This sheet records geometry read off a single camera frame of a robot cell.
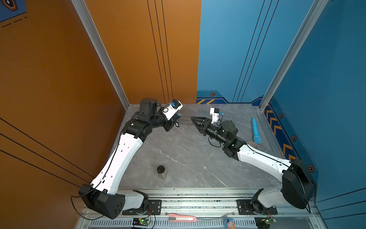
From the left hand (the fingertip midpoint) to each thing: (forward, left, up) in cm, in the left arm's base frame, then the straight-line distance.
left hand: (178, 113), depth 71 cm
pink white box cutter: (-40, +1, -34) cm, 52 cm away
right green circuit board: (-41, -44, -35) cm, 70 cm away
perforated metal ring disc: (+2, -50, -32) cm, 59 cm away
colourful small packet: (-41, -24, -31) cm, 57 cm away
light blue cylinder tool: (+5, -52, -30) cm, 61 cm away
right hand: (-3, -6, -2) cm, 7 cm away
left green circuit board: (-42, +18, -35) cm, 57 cm away
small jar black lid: (-20, +9, -25) cm, 33 cm away
